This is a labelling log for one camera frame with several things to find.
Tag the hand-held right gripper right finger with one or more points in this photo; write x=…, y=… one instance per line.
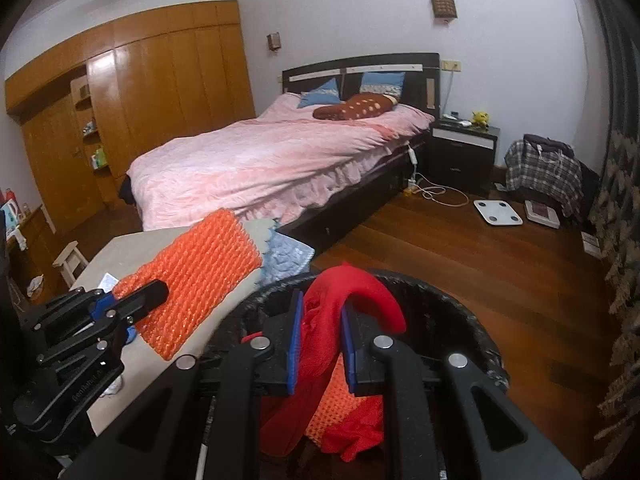
x=350, y=355

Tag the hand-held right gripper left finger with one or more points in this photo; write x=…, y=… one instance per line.
x=295, y=345

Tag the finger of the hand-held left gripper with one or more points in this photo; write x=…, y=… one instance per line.
x=145, y=297
x=105, y=305

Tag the red cloth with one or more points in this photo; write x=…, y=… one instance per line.
x=325, y=300

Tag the orange foam net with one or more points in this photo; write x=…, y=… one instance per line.
x=200, y=270
x=330, y=405

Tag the black trash bin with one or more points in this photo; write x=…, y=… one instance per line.
x=440, y=310

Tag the grey table cover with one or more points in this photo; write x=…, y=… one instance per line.
x=125, y=250

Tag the white wooden stool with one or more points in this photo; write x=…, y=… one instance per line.
x=70, y=255

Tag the blue-grey quilted cloth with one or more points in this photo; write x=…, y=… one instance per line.
x=285, y=260

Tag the wooden sideboard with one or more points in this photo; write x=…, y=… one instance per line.
x=35, y=240

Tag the black garment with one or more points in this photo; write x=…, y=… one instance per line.
x=126, y=190

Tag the green bottles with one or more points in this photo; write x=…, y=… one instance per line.
x=98, y=158

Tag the bed with pink duvet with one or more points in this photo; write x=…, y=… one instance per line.
x=360, y=205

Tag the white bathroom scale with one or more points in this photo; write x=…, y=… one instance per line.
x=497, y=212

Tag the white power adapter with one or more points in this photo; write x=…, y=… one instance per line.
x=413, y=155

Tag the wooden wardrobe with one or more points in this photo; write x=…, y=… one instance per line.
x=175, y=85

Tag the black nightstand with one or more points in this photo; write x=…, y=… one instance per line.
x=460, y=160

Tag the white scale with brown centre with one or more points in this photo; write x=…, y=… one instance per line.
x=542, y=214

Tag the brown dotted pillow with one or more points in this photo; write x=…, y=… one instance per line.
x=360, y=106

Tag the blue pillow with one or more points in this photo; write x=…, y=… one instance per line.
x=382, y=82
x=320, y=94

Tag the plaid cloth bag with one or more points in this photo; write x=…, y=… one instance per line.
x=542, y=175

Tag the yellow plush toy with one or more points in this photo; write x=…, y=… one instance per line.
x=480, y=117

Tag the dark jacket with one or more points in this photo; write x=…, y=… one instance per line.
x=547, y=144

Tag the patterned curtain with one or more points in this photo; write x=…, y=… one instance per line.
x=622, y=185

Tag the small wall lamp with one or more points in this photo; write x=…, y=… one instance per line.
x=273, y=41

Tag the wall socket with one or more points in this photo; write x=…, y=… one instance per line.
x=451, y=65

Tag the large woven wall lamp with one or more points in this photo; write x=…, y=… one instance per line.
x=443, y=6

